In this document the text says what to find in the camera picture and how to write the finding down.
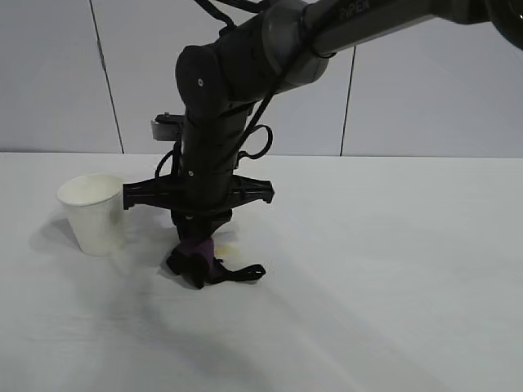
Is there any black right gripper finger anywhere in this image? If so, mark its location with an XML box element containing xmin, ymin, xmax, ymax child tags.
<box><xmin>202</xmin><ymin>218</ymin><xmax>234</xmax><ymax>238</ymax></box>
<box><xmin>171</xmin><ymin>218</ymin><xmax>204</xmax><ymax>244</ymax></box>

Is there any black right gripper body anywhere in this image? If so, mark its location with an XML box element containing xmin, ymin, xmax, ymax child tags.
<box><xmin>121</xmin><ymin>158</ymin><xmax>274</xmax><ymax>224</ymax></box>

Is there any purple and black cloth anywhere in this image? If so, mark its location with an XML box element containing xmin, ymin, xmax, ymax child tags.
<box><xmin>166</xmin><ymin>234</ymin><xmax>267</xmax><ymax>290</ymax></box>

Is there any white paper cup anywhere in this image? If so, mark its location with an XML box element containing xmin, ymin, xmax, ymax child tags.
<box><xmin>56</xmin><ymin>173</ymin><xmax>126</xmax><ymax>257</ymax></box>

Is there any brown liquid spill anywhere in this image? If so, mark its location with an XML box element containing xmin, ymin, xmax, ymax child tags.
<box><xmin>215</xmin><ymin>244</ymin><xmax>247</xmax><ymax>261</ymax></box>

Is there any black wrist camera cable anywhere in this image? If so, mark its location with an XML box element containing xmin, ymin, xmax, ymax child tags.
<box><xmin>154</xmin><ymin>140</ymin><xmax>181</xmax><ymax>180</ymax></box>

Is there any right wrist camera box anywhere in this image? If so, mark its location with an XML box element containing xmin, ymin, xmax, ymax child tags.
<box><xmin>150</xmin><ymin>113</ymin><xmax>185</xmax><ymax>142</ymax></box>

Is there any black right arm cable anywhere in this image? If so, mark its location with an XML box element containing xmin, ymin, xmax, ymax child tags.
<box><xmin>235</xmin><ymin>40</ymin><xmax>315</xmax><ymax>161</ymax></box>

